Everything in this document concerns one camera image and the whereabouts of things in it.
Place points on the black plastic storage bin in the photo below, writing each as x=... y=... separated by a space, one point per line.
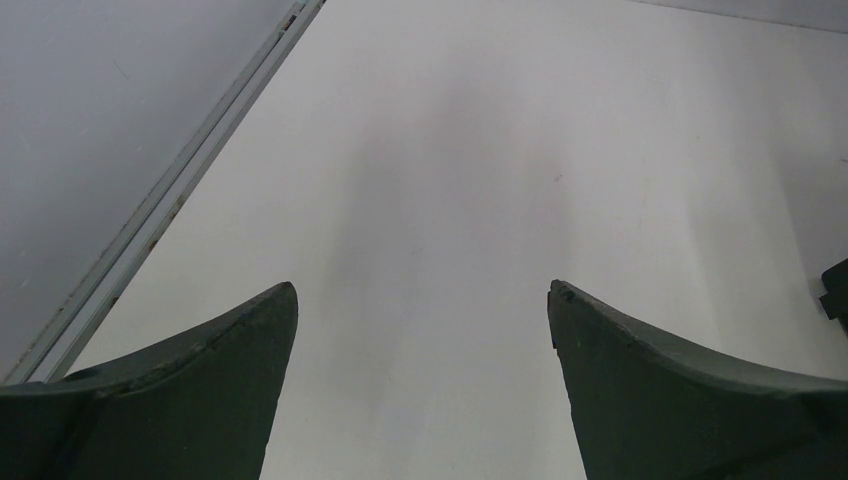
x=834 y=300

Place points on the aluminium enclosure frame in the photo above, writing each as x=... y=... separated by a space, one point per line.
x=111 y=113

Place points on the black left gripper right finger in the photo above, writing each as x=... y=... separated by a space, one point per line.
x=648 y=404

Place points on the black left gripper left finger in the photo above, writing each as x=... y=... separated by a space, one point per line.
x=198 y=405

